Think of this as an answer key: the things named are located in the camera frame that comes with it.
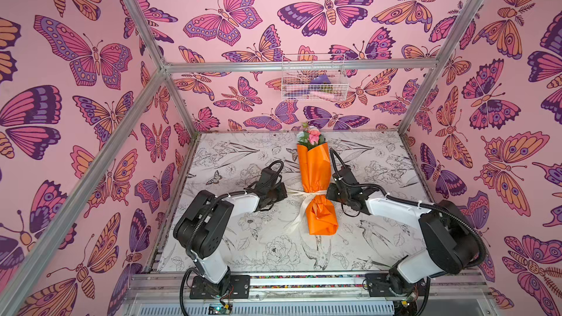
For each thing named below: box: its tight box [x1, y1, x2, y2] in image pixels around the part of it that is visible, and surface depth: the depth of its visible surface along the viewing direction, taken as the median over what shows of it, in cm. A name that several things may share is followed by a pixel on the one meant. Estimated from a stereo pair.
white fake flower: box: [296, 130, 309, 146], surface depth 115 cm
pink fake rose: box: [307, 125, 322, 145], surface depth 108 cm
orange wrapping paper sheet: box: [297, 141, 339, 236], surface depth 93 cm
